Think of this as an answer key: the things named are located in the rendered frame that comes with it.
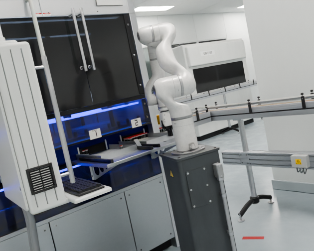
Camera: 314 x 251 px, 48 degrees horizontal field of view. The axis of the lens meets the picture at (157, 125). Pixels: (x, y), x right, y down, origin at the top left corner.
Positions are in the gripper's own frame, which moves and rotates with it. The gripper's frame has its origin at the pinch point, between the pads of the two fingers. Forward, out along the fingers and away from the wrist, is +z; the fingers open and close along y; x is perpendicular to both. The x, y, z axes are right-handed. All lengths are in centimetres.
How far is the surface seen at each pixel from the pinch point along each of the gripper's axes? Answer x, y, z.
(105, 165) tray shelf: 11, 58, 6
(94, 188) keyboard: 25, 74, 12
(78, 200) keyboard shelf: 28, 85, 15
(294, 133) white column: 0, -145, 33
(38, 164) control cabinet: 28, 99, -7
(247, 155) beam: -10, -86, 38
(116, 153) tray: -1.5, 42.6, 2.7
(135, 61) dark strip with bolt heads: -26, -3, -54
